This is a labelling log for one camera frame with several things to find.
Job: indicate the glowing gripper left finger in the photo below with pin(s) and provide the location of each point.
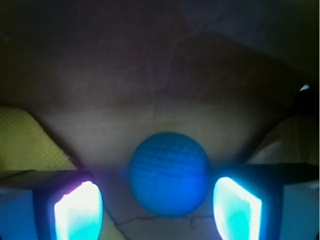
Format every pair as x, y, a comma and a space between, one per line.
50, 205

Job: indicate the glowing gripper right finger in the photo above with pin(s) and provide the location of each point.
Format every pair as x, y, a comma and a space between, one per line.
267, 201

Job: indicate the blue ball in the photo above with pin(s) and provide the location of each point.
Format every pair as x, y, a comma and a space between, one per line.
169, 174

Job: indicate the yellow microfiber cloth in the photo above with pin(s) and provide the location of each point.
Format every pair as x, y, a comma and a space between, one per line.
24, 145

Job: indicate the brown paper bag liner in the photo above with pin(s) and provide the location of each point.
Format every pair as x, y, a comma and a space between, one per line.
100, 76

